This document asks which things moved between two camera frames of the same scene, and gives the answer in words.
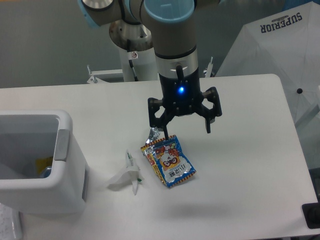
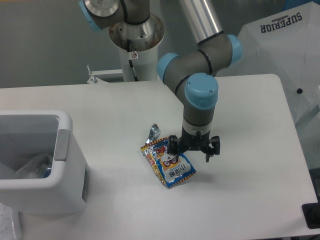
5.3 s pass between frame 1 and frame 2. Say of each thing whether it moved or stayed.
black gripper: moved
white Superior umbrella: stayed
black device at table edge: stayed
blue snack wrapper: stayed
